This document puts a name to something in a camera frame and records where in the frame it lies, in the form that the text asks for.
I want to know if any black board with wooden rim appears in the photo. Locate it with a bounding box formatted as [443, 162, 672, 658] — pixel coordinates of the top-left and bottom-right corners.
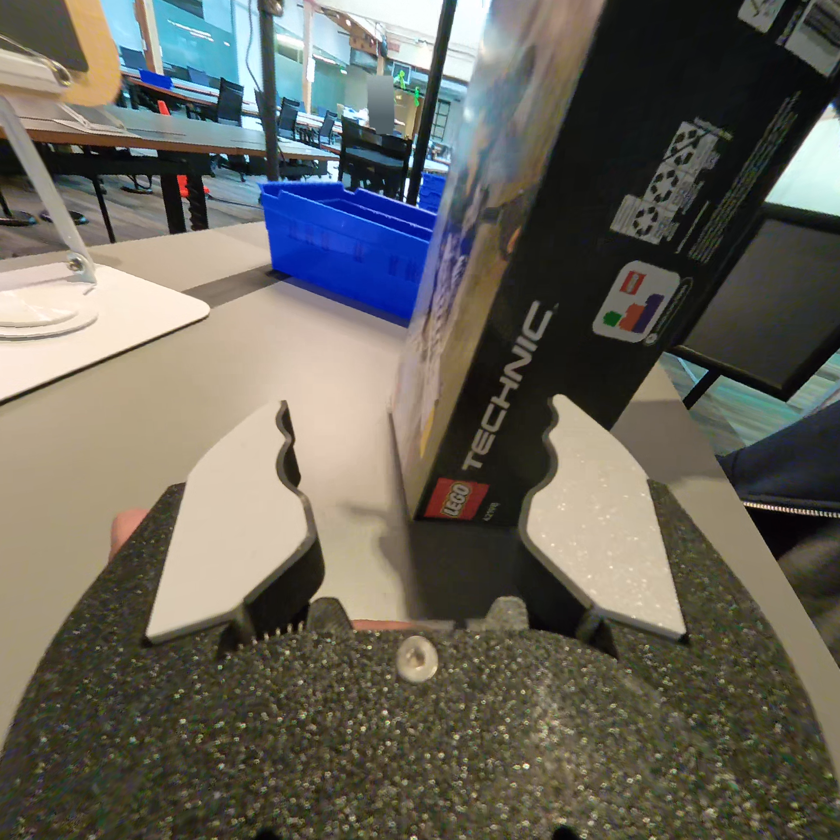
[0, 0, 123, 107]

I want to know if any black toy brick box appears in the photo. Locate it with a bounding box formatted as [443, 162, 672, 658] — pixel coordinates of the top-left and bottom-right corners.
[390, 0, 840, 526]

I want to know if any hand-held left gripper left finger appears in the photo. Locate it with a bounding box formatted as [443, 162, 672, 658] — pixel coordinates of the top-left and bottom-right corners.
[144, 400, 326, 644]

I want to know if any grey desk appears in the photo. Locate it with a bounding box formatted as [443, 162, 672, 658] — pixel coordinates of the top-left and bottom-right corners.
[0, 220, 818, 729]

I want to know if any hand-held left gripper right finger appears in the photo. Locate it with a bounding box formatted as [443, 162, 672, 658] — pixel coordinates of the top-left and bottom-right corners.
[517, 394, 689, 643]

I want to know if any black pole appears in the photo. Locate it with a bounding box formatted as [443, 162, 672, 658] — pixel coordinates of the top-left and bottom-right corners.
[405, 0, 459, 206]

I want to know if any black framed panel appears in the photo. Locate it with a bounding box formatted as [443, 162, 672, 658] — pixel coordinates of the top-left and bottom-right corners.
[669, 202, 840, 409]

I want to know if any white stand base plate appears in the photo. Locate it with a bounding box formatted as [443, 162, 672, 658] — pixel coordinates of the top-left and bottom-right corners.
[0, 33, 212, 403]

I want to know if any black office chair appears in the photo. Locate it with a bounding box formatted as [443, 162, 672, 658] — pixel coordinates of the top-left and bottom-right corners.
[338, 115, 413, 201]

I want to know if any long office table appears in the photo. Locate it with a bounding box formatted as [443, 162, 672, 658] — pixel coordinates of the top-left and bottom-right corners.
[0, 105, 339, 244]

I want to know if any grey light stand pole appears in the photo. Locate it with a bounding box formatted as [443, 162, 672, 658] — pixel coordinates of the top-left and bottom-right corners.
[258, 0, 284, 182]

